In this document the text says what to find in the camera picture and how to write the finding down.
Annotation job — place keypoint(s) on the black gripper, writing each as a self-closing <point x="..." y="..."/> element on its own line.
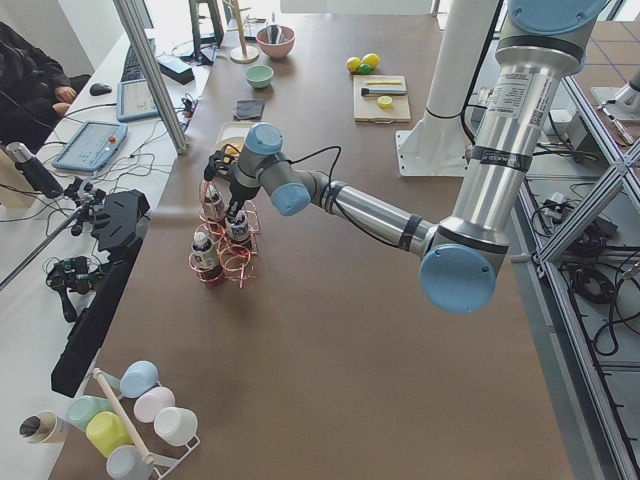
<point x="237" y="192"/>

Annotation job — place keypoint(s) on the tea bottle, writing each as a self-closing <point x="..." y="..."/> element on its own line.
<point x="212" y="203"/>
<point x="205" y="259"/>
<point x="238" y="230"/>

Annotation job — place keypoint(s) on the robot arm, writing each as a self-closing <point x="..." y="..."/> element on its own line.
<point x="542" y="42"/>

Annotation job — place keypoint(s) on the cream rabbit tray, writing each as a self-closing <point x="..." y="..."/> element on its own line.
<point x="231" y="137"/>

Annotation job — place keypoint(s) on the grey folded cloth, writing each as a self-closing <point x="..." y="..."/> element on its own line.
<point x="249" y="109"/>

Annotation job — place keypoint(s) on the black monitor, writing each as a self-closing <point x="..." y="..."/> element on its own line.
<point x="115" y="229"/>

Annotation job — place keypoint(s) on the green bowl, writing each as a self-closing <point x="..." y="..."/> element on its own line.
<point x="259" y="76"/>

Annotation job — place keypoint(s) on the blue teach pendant far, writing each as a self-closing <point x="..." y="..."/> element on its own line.
<point x="134" y="101"/>

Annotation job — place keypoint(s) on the blue teach pendant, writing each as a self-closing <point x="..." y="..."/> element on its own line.
<point x="91" y="147"/>
<point x="134" y="101"/>

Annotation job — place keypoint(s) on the wooden stand with round base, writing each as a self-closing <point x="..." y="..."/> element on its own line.
<point x="244" y="53"/>

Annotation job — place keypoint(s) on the blue teach pendant near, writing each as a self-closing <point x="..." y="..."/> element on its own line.
<point x="91" y="147"/>

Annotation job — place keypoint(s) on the pink ice bowl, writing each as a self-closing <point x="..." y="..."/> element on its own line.
<point x="280" y="49"/>

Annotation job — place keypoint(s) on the black keyboard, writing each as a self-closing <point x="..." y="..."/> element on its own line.
<point x="132" y="69"/>

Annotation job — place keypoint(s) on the wooden cutting board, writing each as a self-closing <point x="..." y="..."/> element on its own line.
<point x="365" y="108"/>

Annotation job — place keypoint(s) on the steel ice scoop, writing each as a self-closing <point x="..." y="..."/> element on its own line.
<point x="273" y="31"/>

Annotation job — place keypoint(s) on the steel muddler black tip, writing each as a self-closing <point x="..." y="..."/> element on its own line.
<point x="382" y="91"/>

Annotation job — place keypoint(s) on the half lemon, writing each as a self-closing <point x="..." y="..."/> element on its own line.
<point x="384" y="102"/>

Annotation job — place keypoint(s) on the yellow plastic knife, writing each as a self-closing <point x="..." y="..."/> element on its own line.
<point x="383" y="82"/>

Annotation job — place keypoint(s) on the computer mouse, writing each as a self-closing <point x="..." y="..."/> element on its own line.
<point x="99" y="89"/>

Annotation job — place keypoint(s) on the whole lemon lower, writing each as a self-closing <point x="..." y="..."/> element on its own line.
<point x="353" y="64"/>

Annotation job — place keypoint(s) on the whole lemon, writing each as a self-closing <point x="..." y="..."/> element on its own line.
<point x="371" y="59"/>
<point x="353" y="64"/>

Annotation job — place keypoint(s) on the whole lemon upper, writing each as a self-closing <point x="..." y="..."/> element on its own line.
<point x="371" y="59"/>

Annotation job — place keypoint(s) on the pink cup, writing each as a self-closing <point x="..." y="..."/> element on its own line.
<point x="149" y="404"/>

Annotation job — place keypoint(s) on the black thermos bottle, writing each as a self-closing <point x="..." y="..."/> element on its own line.
<point x="40" y="178"/>

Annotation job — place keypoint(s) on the white cup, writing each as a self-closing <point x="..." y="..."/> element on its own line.
<point x="176" y="425"/>

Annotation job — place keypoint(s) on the seated person in black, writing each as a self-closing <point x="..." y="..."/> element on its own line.
<point x="35" y="91"/>

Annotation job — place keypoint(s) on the mint green cup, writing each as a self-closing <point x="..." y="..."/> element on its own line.
<point x="82" y="410"/>

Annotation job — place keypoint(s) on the yellow cup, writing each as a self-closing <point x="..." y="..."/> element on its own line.
<point x="106" y="432"/>

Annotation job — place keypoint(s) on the grey blue cup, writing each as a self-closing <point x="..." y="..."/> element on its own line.
<point x="125" y="463"/>

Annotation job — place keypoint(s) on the copper wire bottle rack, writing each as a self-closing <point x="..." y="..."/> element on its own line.
<point x="236" y="260"/>

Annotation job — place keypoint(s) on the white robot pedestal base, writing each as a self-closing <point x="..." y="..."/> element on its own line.
<point x="436" y="145"/>

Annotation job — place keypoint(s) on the aluminium frame post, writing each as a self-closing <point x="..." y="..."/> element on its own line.
<point x="131" y="21"/>

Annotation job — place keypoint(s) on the white wire cup rack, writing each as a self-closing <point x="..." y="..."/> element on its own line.
<point x="165" y="458"/>

